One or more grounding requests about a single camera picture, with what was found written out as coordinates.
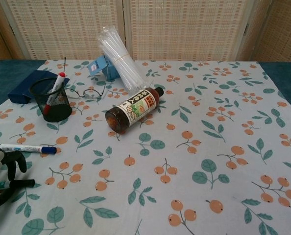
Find woven folding screen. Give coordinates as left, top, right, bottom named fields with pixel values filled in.
left=0, top=0, right=291, bottom=62

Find brown sauce bottle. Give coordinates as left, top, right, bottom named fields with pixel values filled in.
left=105, top=87, right=164, bottom=134

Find thin wire-frame eyeglasses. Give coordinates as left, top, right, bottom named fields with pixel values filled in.
left=62, top=56, right=111, bottom=100

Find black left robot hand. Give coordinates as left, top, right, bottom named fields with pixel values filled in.
left=0, top=144, right=28, bottom=210

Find blue cap marker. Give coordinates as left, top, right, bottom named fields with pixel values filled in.
left=0, top=143, right=57, bottom=155

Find red cap marker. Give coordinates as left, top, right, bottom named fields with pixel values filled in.
left=42, top=71, right=67, bottom=116

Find black mesh pen holder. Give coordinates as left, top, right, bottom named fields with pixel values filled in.
left=29, top=77, right=73, bottom=122

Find floral print tablecloth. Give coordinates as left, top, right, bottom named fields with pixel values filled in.
left=0, top=60, right=291, bottom=235

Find dark blue glasses case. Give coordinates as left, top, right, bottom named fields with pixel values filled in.
left=7, top=70, right=71, bottom=104

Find light blue cardboard box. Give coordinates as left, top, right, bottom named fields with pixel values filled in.
left=87, top=55, right=121, bottom=81

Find pack of clear straws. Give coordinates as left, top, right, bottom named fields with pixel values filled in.
left=98, top=27, right=148, bottom=91

